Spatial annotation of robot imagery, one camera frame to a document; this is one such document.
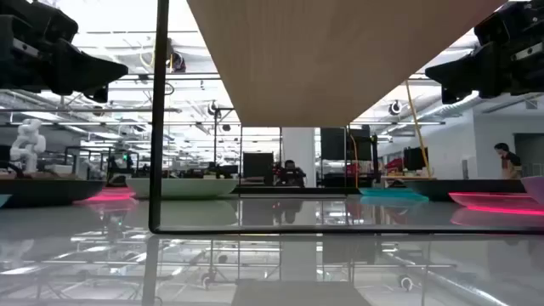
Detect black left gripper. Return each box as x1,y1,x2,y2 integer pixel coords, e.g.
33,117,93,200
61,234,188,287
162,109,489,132
0,14,129,104

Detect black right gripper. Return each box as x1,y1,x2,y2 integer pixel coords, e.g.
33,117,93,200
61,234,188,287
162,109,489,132
424,25,544,105

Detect black plate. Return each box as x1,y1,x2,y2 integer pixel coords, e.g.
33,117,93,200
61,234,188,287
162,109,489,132
0,178,106,209
403,178,527,202

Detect pink translucent plate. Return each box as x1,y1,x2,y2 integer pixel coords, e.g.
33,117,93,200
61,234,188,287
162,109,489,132
448,191,544,217
72,186,138,205

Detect lilac plate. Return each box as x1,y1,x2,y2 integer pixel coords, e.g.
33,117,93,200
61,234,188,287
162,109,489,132
520,176,544,205

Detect white bowl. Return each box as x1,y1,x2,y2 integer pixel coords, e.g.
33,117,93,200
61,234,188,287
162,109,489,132
126,177,239,201

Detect white humanoid robot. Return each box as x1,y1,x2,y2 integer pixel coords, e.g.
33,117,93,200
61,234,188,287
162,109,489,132
8,118,47,174

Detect black computer monitor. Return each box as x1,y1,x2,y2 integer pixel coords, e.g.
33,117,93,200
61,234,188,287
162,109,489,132
403,146,429,172
242,151,275,179

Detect black robot workstation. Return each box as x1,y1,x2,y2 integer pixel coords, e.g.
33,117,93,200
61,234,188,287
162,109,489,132
63,146,140,184

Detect person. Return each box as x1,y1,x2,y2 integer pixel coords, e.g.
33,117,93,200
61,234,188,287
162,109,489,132
493,142,524,180
274,159,307,188

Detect wooden workbench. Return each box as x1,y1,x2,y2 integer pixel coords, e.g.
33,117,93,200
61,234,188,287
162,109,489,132
0,169,80,180

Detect light wooden desk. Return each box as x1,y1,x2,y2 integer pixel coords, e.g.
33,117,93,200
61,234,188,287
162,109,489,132
380,174,434,188

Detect large black monitor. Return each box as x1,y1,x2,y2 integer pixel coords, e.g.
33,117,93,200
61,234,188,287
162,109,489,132
320,127,373,162

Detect white column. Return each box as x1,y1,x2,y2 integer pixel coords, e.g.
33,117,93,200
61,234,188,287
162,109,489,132
282,127,316,188

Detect silver ventilation duct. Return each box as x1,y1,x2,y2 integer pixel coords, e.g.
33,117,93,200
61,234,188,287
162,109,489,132
424,91,544,122

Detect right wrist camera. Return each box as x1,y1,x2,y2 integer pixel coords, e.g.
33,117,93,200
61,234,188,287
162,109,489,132
473,0,544,43

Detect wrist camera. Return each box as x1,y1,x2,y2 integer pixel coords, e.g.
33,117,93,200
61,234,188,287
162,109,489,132
473,0,544,43
0,0,80,43

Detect thick yellow cable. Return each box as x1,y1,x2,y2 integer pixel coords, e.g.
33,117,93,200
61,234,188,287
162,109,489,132
404,80,435,179

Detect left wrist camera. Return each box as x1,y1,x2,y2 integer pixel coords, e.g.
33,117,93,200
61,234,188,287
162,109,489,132
0,0,80,43

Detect wooden shelf with black frame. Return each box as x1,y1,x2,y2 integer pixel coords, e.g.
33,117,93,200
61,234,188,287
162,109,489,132
148,0,544,235

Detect thin yellow cable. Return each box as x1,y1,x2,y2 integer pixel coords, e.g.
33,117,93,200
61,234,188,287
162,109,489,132
347,132,360,189

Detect black table frame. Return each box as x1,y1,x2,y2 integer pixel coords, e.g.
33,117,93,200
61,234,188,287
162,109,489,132
231,185,362,196

